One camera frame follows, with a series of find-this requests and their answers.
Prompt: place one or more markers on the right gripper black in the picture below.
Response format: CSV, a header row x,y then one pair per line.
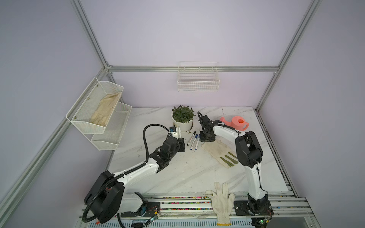
x,y
201,138

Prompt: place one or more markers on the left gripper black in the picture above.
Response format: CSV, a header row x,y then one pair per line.
x,y
180,143

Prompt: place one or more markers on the whiteboard marker black end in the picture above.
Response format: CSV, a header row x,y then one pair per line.
x,y
191,138

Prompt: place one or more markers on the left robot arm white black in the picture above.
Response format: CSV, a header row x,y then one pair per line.
x,y
107,196

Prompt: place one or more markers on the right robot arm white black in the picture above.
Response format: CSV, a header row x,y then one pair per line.
x,y
249,154

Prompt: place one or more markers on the beige glove green fingers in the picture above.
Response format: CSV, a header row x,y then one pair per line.
x,y
221,152

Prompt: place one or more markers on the potted green plant white pot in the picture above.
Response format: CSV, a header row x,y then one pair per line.
x,y
183,117

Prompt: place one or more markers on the pink watering can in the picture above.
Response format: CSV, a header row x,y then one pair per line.
x,y
237,123

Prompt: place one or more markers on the lower white mesh shelf basket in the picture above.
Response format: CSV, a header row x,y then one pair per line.
x,y
113,133

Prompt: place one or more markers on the white mesh shelf basket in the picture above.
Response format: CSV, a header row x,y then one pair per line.
x,y
80,114
113,133

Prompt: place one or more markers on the white knit glove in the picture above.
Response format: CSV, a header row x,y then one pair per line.
x,y
222,203

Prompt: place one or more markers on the beige cloth in basket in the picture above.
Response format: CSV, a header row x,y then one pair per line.
x,y
105,109

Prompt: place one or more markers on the upper white mesh shelf basket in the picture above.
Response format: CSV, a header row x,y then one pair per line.
x,y
80,114

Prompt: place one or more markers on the white wire wall basket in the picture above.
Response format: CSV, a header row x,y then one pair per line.
x,y
198,77

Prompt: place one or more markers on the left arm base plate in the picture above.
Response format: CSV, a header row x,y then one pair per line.
x,y
148,210

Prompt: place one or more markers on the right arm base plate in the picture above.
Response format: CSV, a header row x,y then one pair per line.
x,y
253,208

